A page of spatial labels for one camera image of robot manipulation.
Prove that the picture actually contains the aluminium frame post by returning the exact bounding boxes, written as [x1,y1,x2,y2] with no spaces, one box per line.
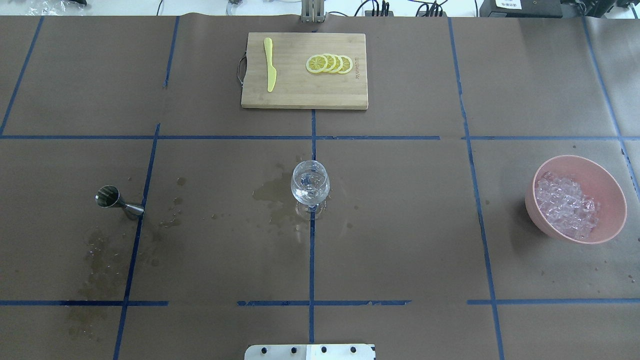
[301,0,327,24]

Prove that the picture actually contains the pile of clear ice cubes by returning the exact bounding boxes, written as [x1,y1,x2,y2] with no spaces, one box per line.
[534,171,601,240]

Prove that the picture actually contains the lemon slice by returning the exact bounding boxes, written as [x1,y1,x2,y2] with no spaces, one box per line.
[322,54,338,73]
[337,55,354,75]
[329,54,344,74]
[305,54,329,75]

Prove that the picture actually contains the steel jigger measuring cup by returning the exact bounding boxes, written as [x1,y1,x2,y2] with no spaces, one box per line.
[94,185,145,221]

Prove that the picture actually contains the bamboo cutting board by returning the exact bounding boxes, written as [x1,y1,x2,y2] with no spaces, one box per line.
[241,32,370,111]

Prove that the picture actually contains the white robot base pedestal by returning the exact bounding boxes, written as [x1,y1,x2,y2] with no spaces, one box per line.
[244,343,377,360]

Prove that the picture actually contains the pink bowl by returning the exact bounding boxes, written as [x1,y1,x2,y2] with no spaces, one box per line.
[524,155,629,245]

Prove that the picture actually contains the yellow plastic knife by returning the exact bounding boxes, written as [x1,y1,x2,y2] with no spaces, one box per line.
[263,37,277,92]

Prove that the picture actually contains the clear wine glass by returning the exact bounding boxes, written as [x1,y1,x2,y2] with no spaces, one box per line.
[290,160,330,220]

